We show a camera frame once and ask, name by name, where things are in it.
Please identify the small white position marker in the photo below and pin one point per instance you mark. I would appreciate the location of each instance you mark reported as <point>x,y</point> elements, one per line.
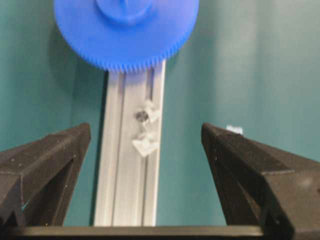
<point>235,129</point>

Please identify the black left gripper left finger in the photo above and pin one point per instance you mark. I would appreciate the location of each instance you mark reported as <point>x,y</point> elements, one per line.
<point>37,179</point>

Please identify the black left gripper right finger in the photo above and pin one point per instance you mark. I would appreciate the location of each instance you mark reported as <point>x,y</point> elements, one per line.
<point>258,184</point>

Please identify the large blue plastic gear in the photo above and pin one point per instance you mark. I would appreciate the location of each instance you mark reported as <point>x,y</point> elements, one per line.
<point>125,36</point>

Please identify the left clear shaft mount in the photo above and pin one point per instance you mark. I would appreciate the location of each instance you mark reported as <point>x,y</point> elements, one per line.
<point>147,141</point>

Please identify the aluminium extrusion rail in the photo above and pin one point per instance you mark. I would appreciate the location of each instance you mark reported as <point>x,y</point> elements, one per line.
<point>127,189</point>

